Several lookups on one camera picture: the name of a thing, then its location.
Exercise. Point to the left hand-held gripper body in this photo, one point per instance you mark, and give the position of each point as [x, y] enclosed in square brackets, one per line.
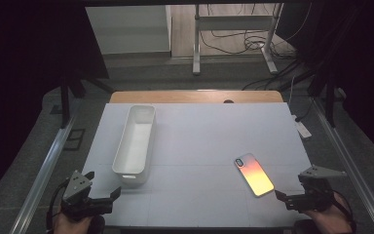
[77, 190]

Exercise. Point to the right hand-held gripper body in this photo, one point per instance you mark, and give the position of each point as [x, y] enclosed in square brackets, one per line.
[316, 191]

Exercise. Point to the orange pink gradient phone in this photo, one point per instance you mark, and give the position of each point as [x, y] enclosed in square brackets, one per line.
[254, 175]

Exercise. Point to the white oblong plastic bin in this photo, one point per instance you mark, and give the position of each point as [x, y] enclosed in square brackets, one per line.
[135, 143]

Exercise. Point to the person's right hand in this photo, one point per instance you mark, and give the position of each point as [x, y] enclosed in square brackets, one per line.
[329, 219]

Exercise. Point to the person's left hand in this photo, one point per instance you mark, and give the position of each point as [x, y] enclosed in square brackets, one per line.
[66, 225]

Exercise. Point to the white power strip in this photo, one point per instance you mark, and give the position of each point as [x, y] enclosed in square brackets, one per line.
[302, 129]

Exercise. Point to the black metal stand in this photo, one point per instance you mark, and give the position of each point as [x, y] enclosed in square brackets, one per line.
[65, 97]
[330, 97]

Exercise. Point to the white table cover board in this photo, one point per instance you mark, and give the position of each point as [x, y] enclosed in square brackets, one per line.
[207, 143]

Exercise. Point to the wooden table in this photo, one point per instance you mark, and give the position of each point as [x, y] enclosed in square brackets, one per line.
[191, 96]

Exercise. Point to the black curtain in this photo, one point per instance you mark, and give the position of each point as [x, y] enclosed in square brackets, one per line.
[366, 65]
[19, 65]

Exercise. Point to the white cabinet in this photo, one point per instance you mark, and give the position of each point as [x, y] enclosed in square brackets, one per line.
[126, 29]

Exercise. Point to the aluminium floor rail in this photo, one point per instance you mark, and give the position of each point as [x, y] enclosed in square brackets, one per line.
[42, 177]
[354, 162]

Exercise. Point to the white metal desk frame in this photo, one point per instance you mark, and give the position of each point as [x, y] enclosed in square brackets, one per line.
[196, 42]

